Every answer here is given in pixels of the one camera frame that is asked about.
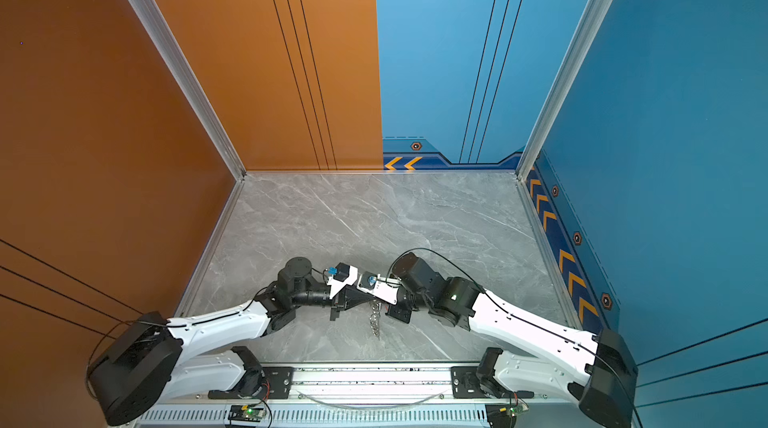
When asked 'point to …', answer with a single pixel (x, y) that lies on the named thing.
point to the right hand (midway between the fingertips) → (376, 294)
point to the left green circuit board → (246, 413)
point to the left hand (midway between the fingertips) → (372, 295)
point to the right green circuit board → (517, 408)
